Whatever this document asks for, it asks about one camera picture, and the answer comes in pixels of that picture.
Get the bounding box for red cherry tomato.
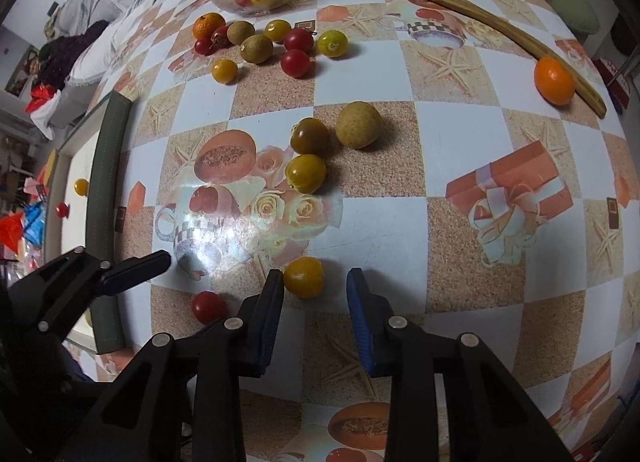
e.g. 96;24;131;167
191;291;229;326

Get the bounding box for yellow cherry tomato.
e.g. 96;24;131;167
283;256;324;300

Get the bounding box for orange beside bowl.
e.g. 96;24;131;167
192;12;226;40

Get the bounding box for checkered fruit tablecloth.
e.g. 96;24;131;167
99;0;639;461

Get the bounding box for snack packet pile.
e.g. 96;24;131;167
1;136;56;286

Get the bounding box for grey white sofa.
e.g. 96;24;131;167
30;0;146;140

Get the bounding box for curved wooden stick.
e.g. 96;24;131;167
428;0;606;120

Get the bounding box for brown kiwi fruit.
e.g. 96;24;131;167
335;101;383;149

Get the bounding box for white shallow tray box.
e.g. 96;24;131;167
43;91;132;353

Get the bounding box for lone orange by stick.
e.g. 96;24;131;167
534;57;575;107

